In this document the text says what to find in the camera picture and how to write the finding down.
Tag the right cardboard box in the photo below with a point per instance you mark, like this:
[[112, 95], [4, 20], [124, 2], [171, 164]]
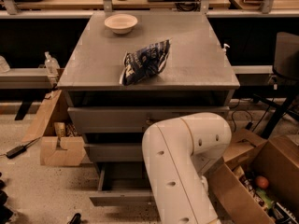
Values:
[[277, 159]]

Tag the wooden workbench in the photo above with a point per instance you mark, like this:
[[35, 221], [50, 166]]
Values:
[[217, 8]]

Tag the grey drawer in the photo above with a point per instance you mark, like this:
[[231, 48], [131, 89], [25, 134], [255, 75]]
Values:
[[133, 119], [114, 152], [122, 184]]

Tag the black power adapter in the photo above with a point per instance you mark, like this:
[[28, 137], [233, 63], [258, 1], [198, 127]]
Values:
[[16, 151]]

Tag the grey middle drawer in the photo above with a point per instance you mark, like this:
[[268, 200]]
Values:
[[114, 152]]

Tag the blue chip bag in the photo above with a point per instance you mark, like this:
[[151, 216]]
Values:
[[145, 63]]

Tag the clear plastic bottle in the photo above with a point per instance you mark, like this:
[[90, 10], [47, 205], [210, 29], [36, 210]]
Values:
[[51, 64]]

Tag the red apple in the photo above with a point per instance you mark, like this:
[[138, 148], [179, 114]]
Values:
[[261, 182]]

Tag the green snack packet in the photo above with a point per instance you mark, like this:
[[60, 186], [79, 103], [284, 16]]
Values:
[[267, 200]]

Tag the small pump bottle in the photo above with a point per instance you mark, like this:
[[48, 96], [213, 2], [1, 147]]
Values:
[[225, 47]]

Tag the white bowl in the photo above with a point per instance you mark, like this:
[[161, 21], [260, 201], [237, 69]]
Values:
[[121, 24]]

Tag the grey bottom drawer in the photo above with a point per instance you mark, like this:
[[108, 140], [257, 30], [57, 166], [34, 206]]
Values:
[[122, 184]]

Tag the grey top drawer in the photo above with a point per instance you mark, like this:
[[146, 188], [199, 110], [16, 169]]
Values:
[[133, 119]]

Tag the grey drawer cabinet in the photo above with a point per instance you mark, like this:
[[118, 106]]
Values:
[[197, 72]]

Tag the left cardboard box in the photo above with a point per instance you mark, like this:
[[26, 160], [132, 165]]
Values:
[[65, 151]]

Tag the cardboard box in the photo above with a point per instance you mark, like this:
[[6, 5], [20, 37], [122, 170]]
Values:
[[277, 159], [65, 151]]

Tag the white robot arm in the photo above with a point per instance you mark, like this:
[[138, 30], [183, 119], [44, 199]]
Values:
[[177, 153]]

